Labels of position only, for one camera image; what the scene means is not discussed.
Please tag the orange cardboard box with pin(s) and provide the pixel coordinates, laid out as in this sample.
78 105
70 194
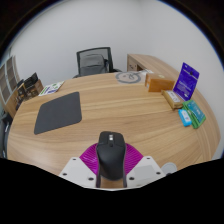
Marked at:
159 83

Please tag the small blue packet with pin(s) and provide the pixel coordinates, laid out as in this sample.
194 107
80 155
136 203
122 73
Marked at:
184 117

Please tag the white green leaflet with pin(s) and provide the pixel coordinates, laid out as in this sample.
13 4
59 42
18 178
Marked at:
51 88

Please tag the large black office chair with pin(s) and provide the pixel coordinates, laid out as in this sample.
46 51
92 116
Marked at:
3 136

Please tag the brown printed box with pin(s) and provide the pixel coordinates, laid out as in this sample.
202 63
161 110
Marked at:
36 88

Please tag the black printed box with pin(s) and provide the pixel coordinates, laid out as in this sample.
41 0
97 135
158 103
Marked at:
31 80

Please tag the purple product card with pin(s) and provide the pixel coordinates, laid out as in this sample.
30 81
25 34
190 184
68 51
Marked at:
186 81

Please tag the small tan labelled box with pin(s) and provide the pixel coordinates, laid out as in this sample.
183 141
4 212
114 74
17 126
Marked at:
172 99

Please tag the small brown cardboard box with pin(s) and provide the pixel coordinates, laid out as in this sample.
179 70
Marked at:
21 91

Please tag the wooden shelf unit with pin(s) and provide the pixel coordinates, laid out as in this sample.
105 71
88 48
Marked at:
8 83

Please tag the black computer mouse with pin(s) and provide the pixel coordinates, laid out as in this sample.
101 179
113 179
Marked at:
111 155

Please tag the dark grey mouse pad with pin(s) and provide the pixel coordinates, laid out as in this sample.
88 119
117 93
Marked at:
58 113

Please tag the black mesh office chair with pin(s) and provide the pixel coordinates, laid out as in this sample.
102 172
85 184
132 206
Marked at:
91 63

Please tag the round grey disc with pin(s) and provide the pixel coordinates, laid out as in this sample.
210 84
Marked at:
128 77

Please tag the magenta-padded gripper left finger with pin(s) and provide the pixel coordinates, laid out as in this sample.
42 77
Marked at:
78 168

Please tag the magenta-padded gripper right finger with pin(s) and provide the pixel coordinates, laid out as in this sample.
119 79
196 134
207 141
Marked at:
143 168

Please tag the wooden side desk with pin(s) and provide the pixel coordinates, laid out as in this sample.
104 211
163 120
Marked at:
150 62

